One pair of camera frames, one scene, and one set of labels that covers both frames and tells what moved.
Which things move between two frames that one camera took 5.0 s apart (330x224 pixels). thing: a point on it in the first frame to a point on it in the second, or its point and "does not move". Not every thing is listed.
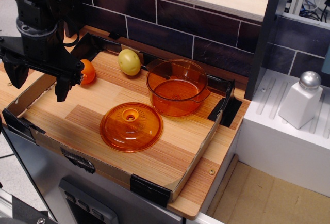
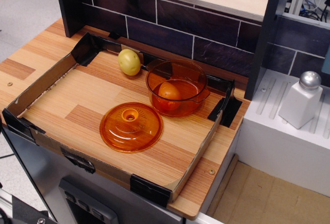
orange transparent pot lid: (131, 127) does not move
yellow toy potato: (129, 61) does not move
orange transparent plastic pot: (176, 86) does not move
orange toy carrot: (88, 72) to (169, 96)
